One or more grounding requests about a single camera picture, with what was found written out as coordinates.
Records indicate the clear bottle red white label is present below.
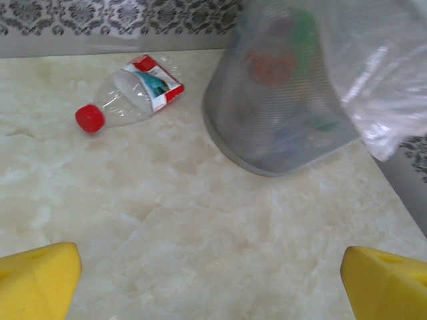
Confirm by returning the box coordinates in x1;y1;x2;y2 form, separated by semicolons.
75;54;185;134

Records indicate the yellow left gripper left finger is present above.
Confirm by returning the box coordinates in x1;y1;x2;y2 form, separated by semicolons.
0;242;83;320

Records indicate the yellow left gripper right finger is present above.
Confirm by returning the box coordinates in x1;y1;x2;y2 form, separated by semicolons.
340;245;427;320

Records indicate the grey metal mesh bin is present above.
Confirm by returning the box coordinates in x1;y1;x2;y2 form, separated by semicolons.
202;0;364;177

